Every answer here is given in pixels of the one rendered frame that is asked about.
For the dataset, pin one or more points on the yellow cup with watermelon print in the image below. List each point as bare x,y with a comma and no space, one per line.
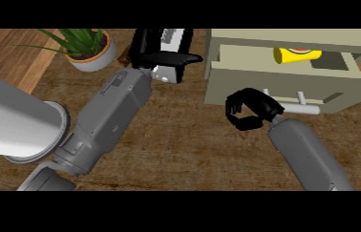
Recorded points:
293,56

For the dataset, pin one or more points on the beige drawer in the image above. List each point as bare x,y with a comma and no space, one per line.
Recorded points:
244,83
244,57

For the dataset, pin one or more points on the beige drawer front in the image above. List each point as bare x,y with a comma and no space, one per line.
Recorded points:
244,83

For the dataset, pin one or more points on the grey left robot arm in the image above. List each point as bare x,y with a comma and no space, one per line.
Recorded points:
108,108

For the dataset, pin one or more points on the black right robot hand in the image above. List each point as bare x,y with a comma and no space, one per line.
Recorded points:
256,103

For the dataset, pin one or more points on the green potted plant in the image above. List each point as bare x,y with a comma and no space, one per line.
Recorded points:
81,40

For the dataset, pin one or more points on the grey pot with orange rim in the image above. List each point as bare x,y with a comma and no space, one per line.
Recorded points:
101,59

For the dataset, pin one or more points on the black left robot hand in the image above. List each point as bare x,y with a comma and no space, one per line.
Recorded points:
145,51

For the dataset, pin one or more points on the beige cabinet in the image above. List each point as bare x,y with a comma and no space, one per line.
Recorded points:
281,37

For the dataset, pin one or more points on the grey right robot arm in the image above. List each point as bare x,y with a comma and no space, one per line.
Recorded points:
308,153

